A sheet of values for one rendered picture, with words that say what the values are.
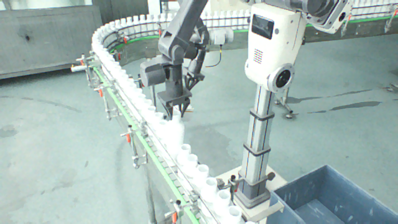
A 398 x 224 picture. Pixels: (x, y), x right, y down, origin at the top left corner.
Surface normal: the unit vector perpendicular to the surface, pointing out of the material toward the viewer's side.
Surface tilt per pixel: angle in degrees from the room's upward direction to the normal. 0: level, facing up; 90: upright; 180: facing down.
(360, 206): 90
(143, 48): 90
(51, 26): 90
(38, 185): 0
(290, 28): 90
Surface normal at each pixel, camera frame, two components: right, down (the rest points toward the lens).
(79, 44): 0.50, 0.47
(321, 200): -0.86, 0.27
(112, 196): 0.00, -0.84
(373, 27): 0.21, 0.54
